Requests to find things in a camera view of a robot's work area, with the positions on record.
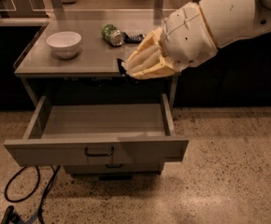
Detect lower drawer front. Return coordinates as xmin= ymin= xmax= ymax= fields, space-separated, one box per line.
xmin=64 ymin=163 xmax=164 ymax=175

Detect black lower drawer handle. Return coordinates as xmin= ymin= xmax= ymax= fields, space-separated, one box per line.
xmin=106 ymin=164 xmax=122 ymax=169

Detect white ceramic bowl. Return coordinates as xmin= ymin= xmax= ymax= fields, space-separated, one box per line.
xmin=47 ymin=31 xmax=82 ymax=59

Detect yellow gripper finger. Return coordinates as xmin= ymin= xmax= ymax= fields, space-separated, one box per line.
xmin=127 ymin=27 xmax=163 ymax=63
xmin=122 ymin=45 xmax=176 ymax=79

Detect blue snack bar wrapper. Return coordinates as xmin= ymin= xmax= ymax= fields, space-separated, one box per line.
xmin=123 ymin=33 xmax=146 ymax=44

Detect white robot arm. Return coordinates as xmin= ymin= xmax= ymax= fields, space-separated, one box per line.
xmin=121 ymin=0 xmax=271 ymax=79

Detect dark chocolate rxbar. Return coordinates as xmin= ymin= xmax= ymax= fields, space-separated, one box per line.
xmin=117 ymin=58 xmax=130 ymax=77

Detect black floor cable loop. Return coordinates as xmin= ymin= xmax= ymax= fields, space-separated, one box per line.
xmin=4 ymin=165 xmax=41 ymax=203

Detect open top drawer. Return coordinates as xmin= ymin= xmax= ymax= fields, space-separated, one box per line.
xmin=5 ymin=95 xmax=188 ymax=166

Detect black drawer handle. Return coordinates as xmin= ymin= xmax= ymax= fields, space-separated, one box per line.
xmin=84 ymin=147 xmax=115 ymax=157
xmin=106 ymin=164 xmax=122 ymax=169

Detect black top drawer handle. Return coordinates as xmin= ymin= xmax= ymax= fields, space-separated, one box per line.
xmin=84 ymin=147 xmax=115 ymax=157

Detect grey drawer cabinet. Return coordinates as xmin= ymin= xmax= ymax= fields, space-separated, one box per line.
xmin=13 ymin=9 xmax=183 ymax=181

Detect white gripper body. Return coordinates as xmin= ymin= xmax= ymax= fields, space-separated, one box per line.
xmin=161 ymin=2 xmax=218 ymax=72

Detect black plug on floor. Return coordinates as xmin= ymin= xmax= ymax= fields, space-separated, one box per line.
xmin=1 ymin=205 xmax=20 ymax=224

